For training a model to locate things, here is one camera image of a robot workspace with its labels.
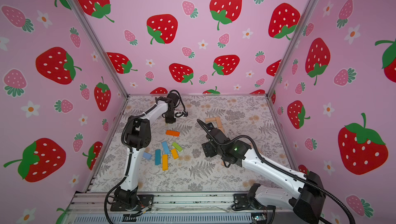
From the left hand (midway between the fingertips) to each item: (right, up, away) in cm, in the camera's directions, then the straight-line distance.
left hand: (172, 118), depth 107 cm
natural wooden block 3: (+31, -17, -42) cm, 55 cm away
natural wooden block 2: (+33, -3, -1) cm, 33 cm away
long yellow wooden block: (0, -25, -18) cm, 31 cm away
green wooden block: (+6, -17, -14) cm, 23 cm away
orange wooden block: (+1, -9, -6) cm, 11 cm away
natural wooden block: (+27, -2, +4) cm, 27 cm away
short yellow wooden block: (+5, -21, -16) cm, 27 cm away
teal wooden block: (-4, -23, -18) cm, 29 cm away
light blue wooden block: (-1, -18, -14) cm, 22 cm away
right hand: (+25, -12, -30) cm, 40 cm away
